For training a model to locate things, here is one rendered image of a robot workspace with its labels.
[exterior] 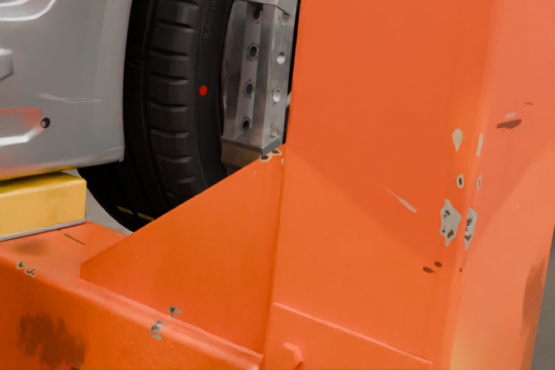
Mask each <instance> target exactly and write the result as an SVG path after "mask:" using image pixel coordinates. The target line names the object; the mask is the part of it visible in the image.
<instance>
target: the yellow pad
mask: <svg viewBox="0 0 555 370"><path fill-rule="evenodd" d="M86 188H87V182H86V180H85V179H84V178H80V177H77V176H74V175H72V174H69V173H65V172H62V171H59V172H53V173H44V174H39V175H33V176H28V177H23V178H13V179H8V180H2V181H0V242H1V241H5V240H12V239H15V238H20V237H24V236H28V235H34V234H39V233H43V232H46V231H51V230H57V229H62V228H65V227H70V226H73V225H81V224H84V223H86V222H87V217H86V216H85V203H86Z"/></svg>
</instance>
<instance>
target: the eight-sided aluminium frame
mask: <svg viewBox="0 0 555 370"><path fill-rule="evenodd" d="M296 2H297V0H235V17H234V26H233V35H232V44H231V53H230V71H229V80H228V89H227V98H226V108H225V124H224V134H223V136H222V137H221V146H222V152H221V162H222V163H223V164H224V166H225V168H226V172H227V175H228V176H230V175H231V174H233V173H236V172H237V171H239V170H241V169H242V168H244V167H245V166H247V165H249V164H251V163H253V162H254V161H255V160H257V159H259V158H261V157H263V156H264V155H266V154H267V153H269V152H271V151H273V150H274V149H276V148H277V147H279V146H281V145H282V136H283V127H284V120H285V111H286V104H287V89H288V80H289V73H290V64H291V57H292V42H293V33H294V26H295V17H296Z"/></svg>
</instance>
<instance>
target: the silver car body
mask: <svg viewBox="0 0 555 370"><path fill-rule="evenodd" d="M127 3H128V0H0V181H2V180H8V179H13V178H23V177H28V176H33V175H39V174H44V173H53V172H59V171H64V170H70V169H75V168H84V167H90V166H95V165H100V164H110V163H115V162H116V161H118V160H119V158H120V157H121V141H120V128H119V79H120V66H121V47H122V40H123V32H124V25H125V19H126V9H127Z"/></svg>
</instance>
